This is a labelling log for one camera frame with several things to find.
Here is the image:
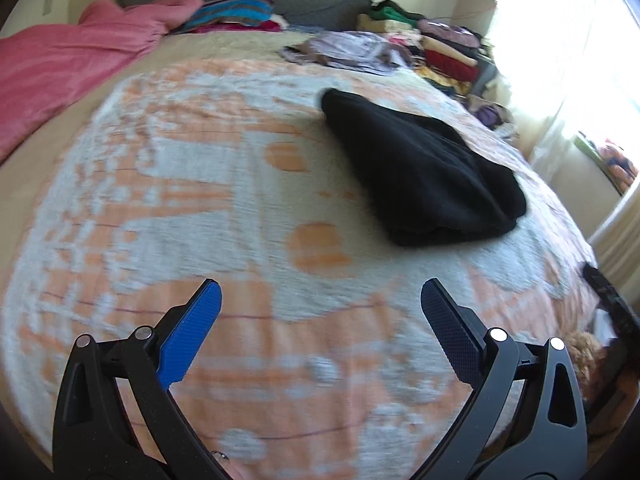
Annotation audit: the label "magenta folded cloth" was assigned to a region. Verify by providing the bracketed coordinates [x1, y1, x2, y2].
[200, 17, 291, 35]

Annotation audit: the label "striped pillow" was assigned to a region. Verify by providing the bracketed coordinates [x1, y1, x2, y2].
[177, 0, 278, 33]

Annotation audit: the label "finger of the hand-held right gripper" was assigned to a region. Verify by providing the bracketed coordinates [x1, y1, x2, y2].
[582, 262, 626, 311]

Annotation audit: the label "patterned bag of clothes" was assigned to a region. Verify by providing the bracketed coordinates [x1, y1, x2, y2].
[465, 95, 518, 133]

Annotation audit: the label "lavender garment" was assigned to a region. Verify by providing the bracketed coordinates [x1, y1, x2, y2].
[282, 31, 413, 77]

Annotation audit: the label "pink quilt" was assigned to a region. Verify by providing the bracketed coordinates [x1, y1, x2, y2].
[0, 0, 206, 163]

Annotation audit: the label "orange and white blanket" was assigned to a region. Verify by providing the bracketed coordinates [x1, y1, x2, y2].
[0, 57, 601, 480]

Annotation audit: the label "beige bed sheet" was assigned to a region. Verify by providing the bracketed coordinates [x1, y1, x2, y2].
[0, 25, 326, 171]

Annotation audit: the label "white curtain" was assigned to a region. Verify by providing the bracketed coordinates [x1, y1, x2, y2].
[487, 0, 640, 241]

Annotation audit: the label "pile of folded clothes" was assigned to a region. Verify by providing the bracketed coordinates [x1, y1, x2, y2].
[357, 0, 488, 98]

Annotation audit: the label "tan plush toy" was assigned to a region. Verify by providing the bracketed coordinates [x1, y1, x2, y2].
[567, 330, 608, 401]

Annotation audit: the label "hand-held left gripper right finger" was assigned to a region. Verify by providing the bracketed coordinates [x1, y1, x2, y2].
[421, 277, 588, 480]

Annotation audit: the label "black sweater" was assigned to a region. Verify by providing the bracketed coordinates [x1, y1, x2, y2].
[320, 87, 528, 248]

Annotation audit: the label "person's left hand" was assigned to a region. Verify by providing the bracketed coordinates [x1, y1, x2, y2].
[210, 450, 256, 480]

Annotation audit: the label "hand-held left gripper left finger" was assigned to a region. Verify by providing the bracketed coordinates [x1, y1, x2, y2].
[52, 277, 236, 480]

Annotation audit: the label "orange plush toy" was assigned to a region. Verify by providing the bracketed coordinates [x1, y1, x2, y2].
[597, 140, 640, 196]

